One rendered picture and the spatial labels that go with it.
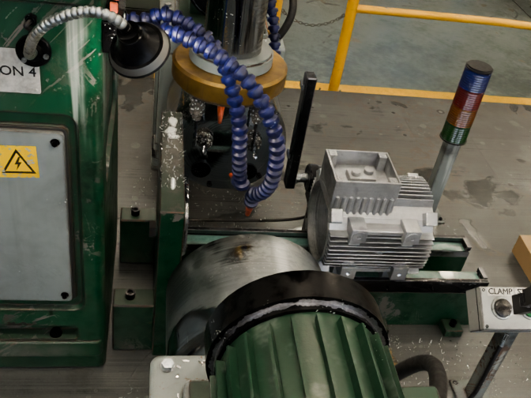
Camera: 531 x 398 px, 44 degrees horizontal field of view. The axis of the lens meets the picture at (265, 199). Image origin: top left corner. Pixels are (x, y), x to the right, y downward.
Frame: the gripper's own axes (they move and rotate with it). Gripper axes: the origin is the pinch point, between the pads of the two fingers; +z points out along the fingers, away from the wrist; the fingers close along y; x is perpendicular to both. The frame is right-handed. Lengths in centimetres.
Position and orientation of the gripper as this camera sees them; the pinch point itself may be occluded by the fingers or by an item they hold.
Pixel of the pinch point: (529, 302)
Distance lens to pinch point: 107.4
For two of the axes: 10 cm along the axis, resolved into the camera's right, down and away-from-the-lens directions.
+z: -1.8, 2.7, 9.5
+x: 0.1, 9.6, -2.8
